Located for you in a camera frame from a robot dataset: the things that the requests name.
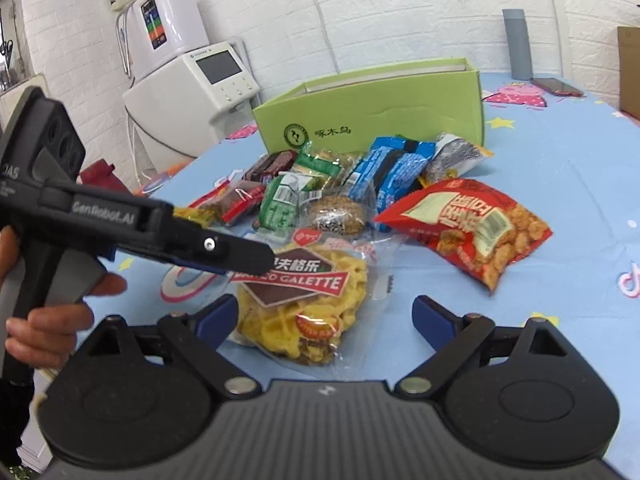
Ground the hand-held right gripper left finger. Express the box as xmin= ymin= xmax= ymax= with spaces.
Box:
xmin=75 ymin=294 xmax=263 ymax=401

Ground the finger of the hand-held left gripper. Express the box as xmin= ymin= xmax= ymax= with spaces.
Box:
xmin=107 ymin=210 xmax=275 ymax=276

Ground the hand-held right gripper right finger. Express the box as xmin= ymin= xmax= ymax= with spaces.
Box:
xmin=395 ymin=295 xmax=576 ymax=401

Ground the green snack packet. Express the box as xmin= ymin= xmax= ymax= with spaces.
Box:
xmin=257 ymin=172 xmax=322 ymax=232
xmin=292 ymin=142 xmax=362 ymax=194

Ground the yellow waffle packet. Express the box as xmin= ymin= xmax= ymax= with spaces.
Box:
xmin=227 ymin=227 xmax=396 ymax=367

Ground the green cardboard box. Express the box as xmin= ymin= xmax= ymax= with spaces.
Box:
xmin=251 ymin=56 xmax=487 ymax=155

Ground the person's left hand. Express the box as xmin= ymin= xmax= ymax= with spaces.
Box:
xmin=0 ymin=225 xmax=128 ymax=367

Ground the red brown snack packet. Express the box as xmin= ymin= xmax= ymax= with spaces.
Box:
xmin=187 ymin=180 xmax=266 ymax=227

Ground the red snack bag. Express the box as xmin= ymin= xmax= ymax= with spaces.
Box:
xmin=374 ymin=178 xmax=553 ymax=295

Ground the dark brown snack packet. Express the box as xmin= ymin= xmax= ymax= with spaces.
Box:
xmin=243 ymin=150 xmax=299 ymax=184

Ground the round sesame cake packet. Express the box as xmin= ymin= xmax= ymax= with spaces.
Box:
xmin=305 ymin=195 xmax=368 ymax=237

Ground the white appliance with screen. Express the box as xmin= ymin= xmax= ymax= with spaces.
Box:
xmin=122 ymin=37 xmax=261 ymax=173

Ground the yellow white snack packet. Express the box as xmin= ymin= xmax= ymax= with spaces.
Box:
xmin=422 ymin=132 xmax=493 ymax=184

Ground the blue cartoon tablecloth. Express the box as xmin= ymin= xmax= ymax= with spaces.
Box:
xmin=132 ymin=70 xmax=640 ymax=461

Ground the white water purifier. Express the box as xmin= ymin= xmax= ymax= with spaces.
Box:
xmin=116 ymin=0 xmax=211 ymax=81

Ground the smartphone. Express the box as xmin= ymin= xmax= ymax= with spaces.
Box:
xmin=531 ymin=77 xmax=586 ymax=97

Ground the grey bottle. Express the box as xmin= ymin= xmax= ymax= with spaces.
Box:
xmin=502 ymin=8 xmax=532 ymax=81

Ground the brown cardboard box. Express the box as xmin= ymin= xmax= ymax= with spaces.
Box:
xmin=616 ymin=26 xmax=640 ymax=121

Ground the appliance cable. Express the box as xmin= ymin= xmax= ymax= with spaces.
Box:
xmin=116 ymin=10 xmax=136 ymax=81

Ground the white wall cable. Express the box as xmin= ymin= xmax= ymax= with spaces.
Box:
xmin=556 ymin=0 xmax=570 ymax=77

